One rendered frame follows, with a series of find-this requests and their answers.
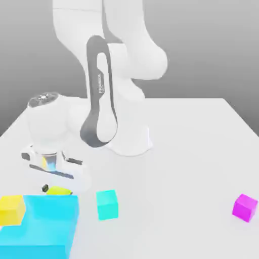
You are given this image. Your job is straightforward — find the small yellow cube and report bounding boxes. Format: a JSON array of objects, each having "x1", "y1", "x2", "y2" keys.
[{"x1": 0, "y1": 195, "x2": 27, "y2": 227}]

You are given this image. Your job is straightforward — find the small magenta cube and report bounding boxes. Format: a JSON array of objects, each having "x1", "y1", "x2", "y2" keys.
[{"x1": 232, "y1": 193, "x2": 259, "y2": 223}]

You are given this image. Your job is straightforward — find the small cyan cube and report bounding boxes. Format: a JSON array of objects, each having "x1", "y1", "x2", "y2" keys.
[{"x1": 96, "y1": 189, "x2": 119, "y2": 221}]

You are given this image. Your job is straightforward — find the small lime cube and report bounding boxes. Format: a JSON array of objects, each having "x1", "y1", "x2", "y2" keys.
[{"x1": 46, "y1": 186, "x2": 73, "y2": 196}]

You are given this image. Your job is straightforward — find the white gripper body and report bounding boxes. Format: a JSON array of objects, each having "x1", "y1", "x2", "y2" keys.
[{"x1": 28, "y1": 161, "x2": 92, "y2": 194}]

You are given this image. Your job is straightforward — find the large cyan box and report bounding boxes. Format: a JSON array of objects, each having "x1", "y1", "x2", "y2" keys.
[{"x1": 0, "y1": 194, "x2": 80, "y2": 259}]

